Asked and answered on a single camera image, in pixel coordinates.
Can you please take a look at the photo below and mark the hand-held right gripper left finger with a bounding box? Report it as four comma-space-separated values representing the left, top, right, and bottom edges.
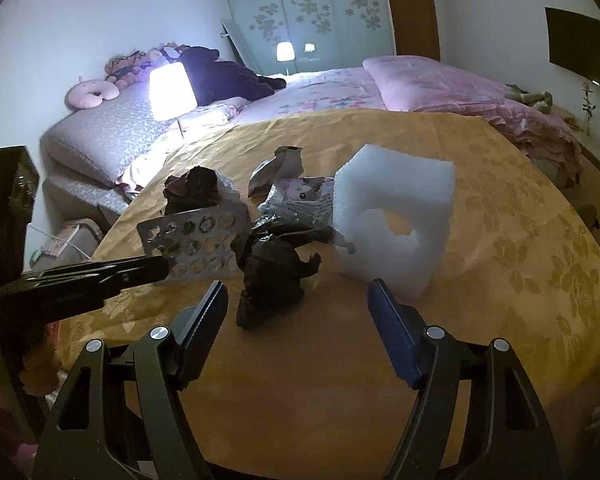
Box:
32, 280, 229, 480

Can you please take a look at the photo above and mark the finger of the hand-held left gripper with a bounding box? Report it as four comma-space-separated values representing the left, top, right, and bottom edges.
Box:
25, 255, 170, 286
55, 272, 172, 311

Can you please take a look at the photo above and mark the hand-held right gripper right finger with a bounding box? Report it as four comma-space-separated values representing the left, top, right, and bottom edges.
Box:
367, 278, 563, 480

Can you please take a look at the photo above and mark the black plastic bag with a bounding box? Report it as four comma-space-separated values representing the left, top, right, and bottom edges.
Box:
230, 215, 336, 331

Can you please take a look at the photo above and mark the silver blister pack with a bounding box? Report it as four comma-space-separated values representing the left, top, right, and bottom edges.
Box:
136, 204, 251, 281

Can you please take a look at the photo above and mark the reddish brown wrapper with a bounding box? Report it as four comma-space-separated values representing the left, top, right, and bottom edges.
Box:
164, 166, 221, 216

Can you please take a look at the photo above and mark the white foam block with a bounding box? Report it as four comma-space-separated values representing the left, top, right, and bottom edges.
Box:
332, 143, 456, 301

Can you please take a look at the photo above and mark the cartoon printed plastic bag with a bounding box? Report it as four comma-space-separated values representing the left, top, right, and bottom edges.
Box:
257, 175, 338, 241

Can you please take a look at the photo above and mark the light pink cloth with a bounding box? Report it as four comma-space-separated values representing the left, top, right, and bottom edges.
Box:
115, 152, 181, 196

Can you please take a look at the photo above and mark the yellow floral tablecloth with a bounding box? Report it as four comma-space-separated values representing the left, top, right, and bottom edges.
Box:
55, 110, 600, 471

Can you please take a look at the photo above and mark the grey patterned headboard cushion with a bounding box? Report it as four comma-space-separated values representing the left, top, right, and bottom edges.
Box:
41, 82, 181, 188

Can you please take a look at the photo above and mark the pink plush neck pillow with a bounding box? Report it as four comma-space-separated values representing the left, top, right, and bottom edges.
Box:
65, 76, 121, 110

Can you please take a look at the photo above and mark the silver crumpled foil packet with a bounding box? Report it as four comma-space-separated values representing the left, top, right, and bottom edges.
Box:
248, 146, 303, 198

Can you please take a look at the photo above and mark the brown teddy bear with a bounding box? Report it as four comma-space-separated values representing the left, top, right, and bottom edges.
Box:
105, 50, 153, 86

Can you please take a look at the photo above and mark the white table lamp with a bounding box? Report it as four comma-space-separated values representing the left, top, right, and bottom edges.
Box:
148, 61, 198, 140

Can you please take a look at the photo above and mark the pink printed pillow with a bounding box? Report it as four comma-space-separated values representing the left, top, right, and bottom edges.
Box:
182, 96, 253, 128

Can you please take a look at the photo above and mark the small plush toy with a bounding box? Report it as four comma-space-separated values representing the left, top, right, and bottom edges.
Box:
147, 42, 186, 66

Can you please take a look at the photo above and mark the dark purple large plush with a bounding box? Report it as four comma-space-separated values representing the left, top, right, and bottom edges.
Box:
177, 46, 287, 105

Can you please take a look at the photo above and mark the floral pink bedsheet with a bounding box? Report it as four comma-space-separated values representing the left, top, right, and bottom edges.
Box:
230, 67, 386, 128

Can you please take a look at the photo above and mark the pink quilt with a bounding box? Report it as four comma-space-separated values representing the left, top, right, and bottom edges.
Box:
362, 55, 583, 171

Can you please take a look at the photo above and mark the olive green cloth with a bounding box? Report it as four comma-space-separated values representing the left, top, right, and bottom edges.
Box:
505, 87, 556, 111

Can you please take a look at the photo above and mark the artificial pink flower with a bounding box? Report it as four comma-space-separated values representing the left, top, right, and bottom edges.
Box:
577, 80, 598, 136

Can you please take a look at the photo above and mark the brown wooden door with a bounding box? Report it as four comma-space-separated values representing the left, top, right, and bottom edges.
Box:
384, 0, 441, 63

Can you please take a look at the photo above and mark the floral sliding door wardrobe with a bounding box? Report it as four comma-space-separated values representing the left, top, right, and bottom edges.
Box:
224, 0, 396, 76

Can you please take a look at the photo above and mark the grey bed frame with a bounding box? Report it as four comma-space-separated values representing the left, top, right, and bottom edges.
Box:
40, 175, 131, 231

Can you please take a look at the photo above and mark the dark wall television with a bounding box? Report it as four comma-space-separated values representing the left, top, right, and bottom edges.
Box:
545, 6, 600, 81

